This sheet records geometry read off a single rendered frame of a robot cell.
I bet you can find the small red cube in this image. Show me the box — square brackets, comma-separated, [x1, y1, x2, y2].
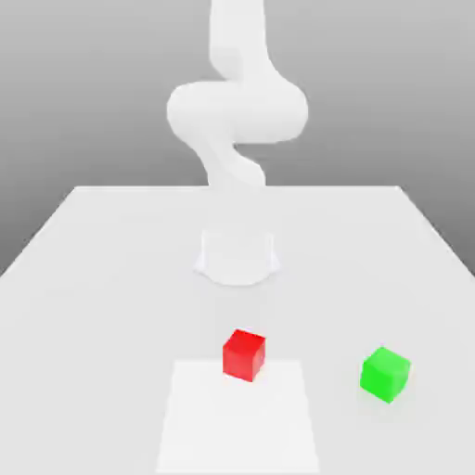
[222, 327, 267, 383]

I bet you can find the small green cube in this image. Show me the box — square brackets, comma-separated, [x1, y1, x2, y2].
[358, 345, 412, 404]

